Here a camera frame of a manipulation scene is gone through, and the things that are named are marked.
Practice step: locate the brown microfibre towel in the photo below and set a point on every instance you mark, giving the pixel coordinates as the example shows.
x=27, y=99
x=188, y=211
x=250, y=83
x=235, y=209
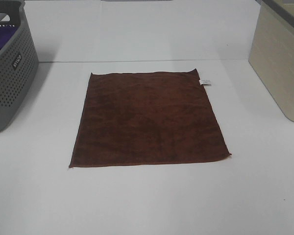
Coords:
x=147, y=119

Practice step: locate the beige plastic bin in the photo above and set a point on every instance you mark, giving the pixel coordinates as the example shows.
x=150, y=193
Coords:
x=272, y=52

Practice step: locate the grey perforated plastic basket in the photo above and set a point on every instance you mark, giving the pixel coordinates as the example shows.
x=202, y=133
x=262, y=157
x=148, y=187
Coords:
x=18, y=61

